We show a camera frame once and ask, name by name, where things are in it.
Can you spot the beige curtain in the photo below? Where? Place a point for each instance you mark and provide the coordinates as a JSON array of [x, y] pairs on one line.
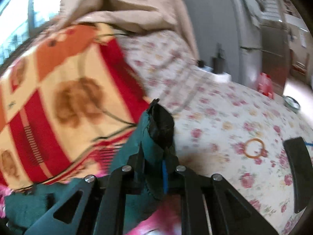
[[137, 16]]

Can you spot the metal bowl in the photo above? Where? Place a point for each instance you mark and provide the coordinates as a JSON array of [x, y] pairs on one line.
[[291, 104]]

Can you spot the window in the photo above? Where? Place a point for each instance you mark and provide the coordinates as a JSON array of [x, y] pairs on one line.
[[21, 20]]

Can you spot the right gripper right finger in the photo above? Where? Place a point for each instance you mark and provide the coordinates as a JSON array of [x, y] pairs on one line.
[[211, 205]]

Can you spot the pink penguin print quilt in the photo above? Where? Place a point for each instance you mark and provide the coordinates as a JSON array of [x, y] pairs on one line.
[[23, 209]]

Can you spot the red cream rose blanket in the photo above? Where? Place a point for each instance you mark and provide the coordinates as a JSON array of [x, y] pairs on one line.
[[68, 105]]

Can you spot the orange rubber band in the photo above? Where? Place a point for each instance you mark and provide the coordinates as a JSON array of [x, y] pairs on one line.
[[254, 148]]

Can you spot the red plastic stool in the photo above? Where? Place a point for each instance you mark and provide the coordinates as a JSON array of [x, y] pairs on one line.
[[265, 86]]

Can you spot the floral bed sheet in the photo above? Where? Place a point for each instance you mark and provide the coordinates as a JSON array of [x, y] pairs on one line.
[[214, 120]]

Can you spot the dark green puffer jacket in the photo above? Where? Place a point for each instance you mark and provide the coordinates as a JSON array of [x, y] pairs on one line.
[[155, 135]]

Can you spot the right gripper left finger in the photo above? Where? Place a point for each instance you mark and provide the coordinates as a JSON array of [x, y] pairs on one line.
[[95, 205]]

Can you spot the grey refrigerator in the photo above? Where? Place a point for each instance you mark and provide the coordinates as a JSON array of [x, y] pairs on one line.
[[231, 27]]

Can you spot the white bedside table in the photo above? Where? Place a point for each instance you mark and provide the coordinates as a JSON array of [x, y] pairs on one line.
[[217, 78]]

